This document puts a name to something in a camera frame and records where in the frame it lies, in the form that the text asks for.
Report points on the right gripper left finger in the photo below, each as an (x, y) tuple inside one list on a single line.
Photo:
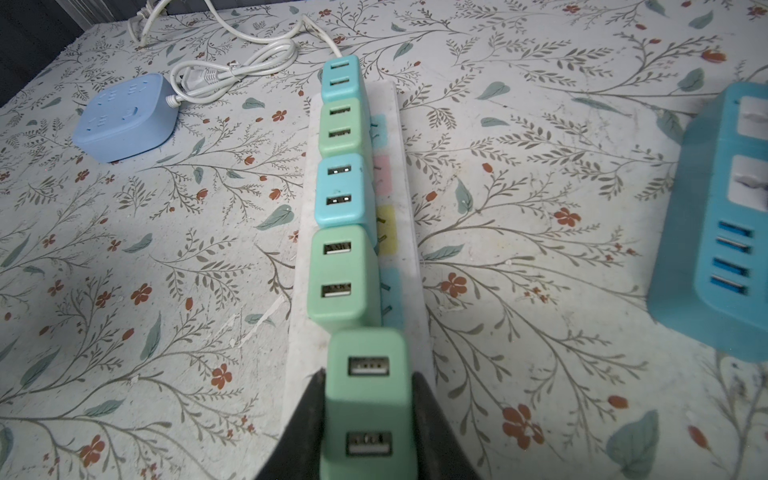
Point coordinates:
[(298, 451)]

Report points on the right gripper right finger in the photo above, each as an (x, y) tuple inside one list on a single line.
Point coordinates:
[(439, 453)]

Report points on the teal usb power strip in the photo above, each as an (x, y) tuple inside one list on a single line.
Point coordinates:
[(710, 276)]

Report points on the floral table mat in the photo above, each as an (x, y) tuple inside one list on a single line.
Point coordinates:
[(145, 303)]

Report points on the white multicolour power strip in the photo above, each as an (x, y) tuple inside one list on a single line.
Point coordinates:
[(402, 297)]

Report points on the green charger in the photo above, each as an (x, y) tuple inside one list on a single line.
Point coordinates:
[(344, 282), (344, 129)]

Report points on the blue square socket cube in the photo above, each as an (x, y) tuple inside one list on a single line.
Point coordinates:
[(127, 119)]

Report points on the teal charger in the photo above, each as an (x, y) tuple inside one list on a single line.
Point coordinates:
[(342, 79), (345, 194), (368, 430)]

